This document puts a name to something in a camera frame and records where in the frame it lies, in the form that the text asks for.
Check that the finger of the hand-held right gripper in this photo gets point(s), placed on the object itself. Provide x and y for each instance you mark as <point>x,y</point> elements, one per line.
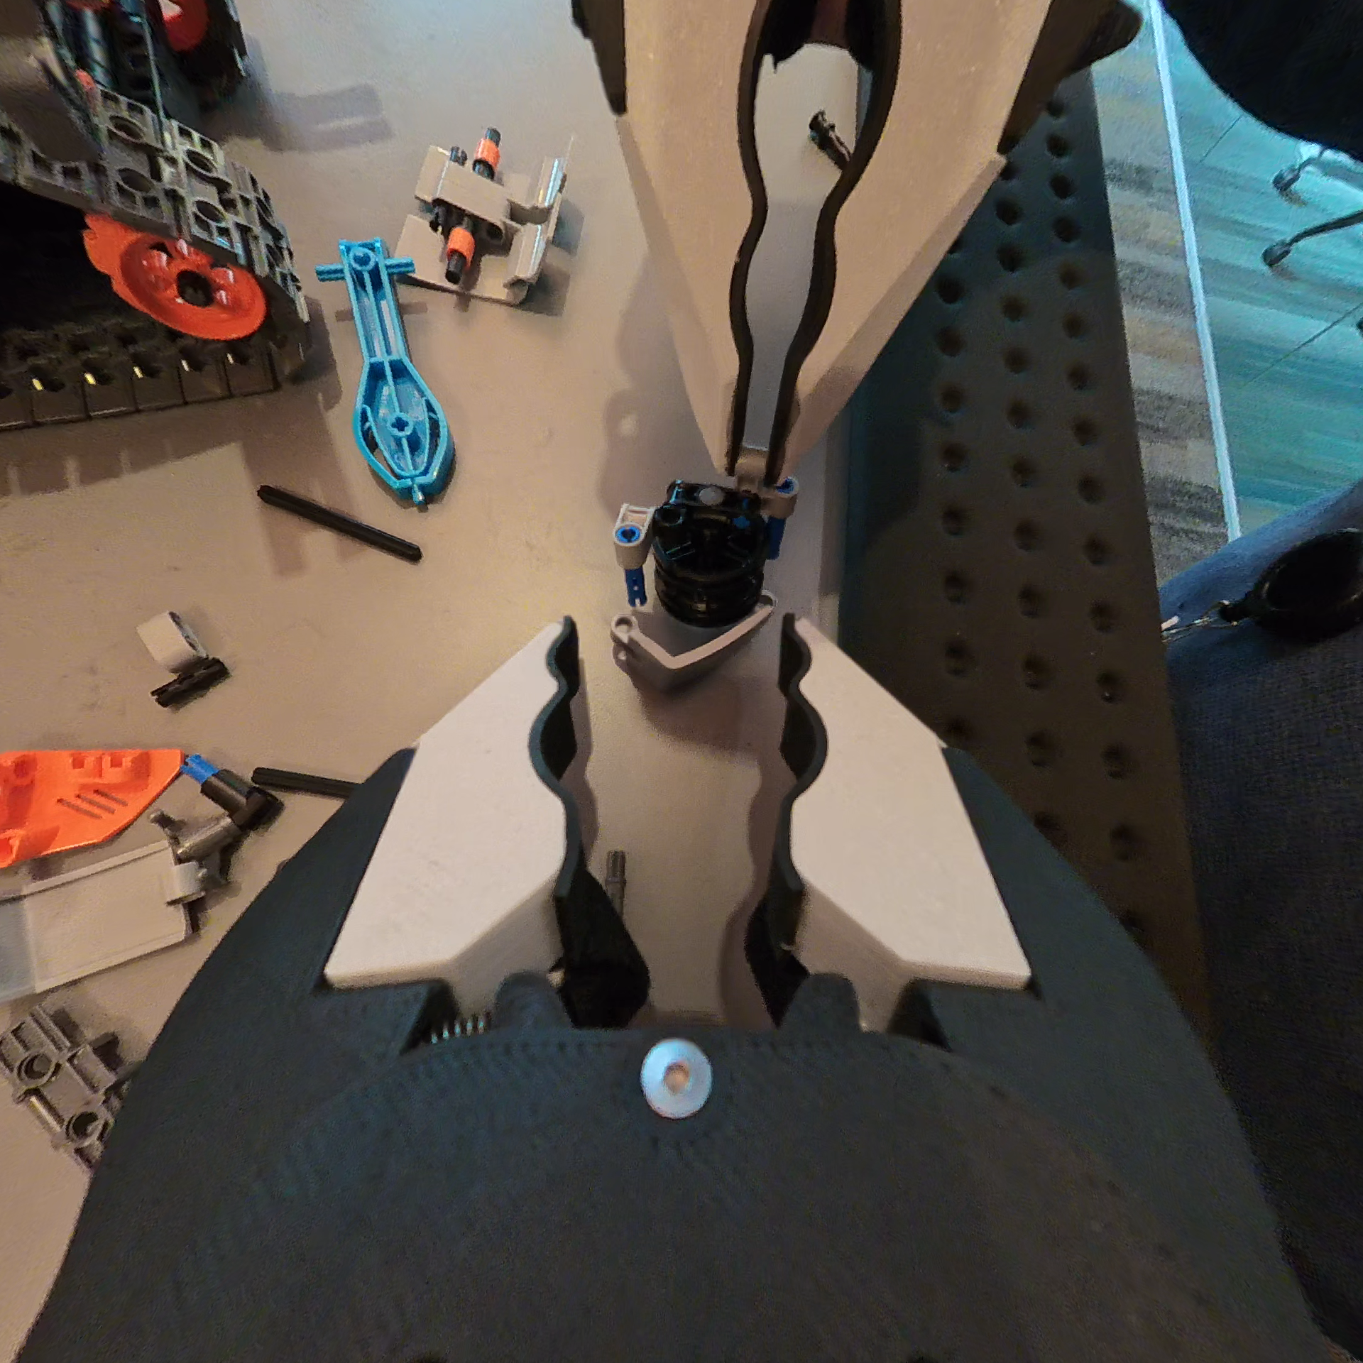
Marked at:
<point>682,160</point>
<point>927,160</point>

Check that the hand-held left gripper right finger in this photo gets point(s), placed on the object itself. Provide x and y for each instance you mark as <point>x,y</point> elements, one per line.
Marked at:
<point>904,852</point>

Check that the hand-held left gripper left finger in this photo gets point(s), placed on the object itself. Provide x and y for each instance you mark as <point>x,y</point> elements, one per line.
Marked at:
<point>458,852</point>

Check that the black toy wheel assembly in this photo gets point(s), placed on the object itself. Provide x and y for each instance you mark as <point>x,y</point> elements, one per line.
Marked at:
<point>703,564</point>

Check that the black elbow connector blue pin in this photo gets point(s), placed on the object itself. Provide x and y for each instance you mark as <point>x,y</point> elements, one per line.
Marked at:
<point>240,799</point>

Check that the person's right forearm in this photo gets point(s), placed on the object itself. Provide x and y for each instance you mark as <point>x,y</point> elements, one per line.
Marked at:
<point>1277,53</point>

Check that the small black pin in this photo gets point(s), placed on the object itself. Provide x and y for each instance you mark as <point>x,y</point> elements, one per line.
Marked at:
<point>831,139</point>

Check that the small grey pin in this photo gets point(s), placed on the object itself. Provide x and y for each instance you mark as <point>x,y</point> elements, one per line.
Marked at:
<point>617,878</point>

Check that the black axle rod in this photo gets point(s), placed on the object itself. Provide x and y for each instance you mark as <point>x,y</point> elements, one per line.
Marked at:
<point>303,782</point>
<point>340,522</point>

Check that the black office chair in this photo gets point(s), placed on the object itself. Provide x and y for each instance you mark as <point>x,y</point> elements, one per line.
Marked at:
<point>1283,179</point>

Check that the grey axle connector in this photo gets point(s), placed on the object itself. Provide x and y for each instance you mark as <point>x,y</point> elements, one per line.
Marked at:
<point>191,852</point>

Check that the black perforated board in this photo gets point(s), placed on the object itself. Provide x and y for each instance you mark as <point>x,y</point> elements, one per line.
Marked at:
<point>1011,426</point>

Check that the small grey connector block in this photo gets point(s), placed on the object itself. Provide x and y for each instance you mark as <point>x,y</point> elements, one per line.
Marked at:
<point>170,638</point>

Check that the large grey flat panel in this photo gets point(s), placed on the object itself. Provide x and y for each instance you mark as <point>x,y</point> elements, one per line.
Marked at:
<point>84,927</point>

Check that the blue brick separator tool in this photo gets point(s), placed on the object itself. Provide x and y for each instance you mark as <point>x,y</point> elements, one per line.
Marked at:
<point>400,416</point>

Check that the orange plastic panel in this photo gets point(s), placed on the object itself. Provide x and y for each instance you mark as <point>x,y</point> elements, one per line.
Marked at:
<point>74,799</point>

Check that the dark grey beam connector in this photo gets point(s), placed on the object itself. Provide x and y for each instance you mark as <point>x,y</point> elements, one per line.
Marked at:
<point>63,1087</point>

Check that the black badge reel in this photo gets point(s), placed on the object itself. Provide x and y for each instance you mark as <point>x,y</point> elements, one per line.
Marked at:
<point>1309,585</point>

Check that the tracked toy robot vehicle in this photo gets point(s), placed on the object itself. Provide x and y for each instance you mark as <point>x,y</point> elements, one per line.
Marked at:
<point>139,181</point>

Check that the grey bracket with orange bushes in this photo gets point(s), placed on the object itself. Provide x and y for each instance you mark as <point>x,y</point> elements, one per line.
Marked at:
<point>479,212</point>

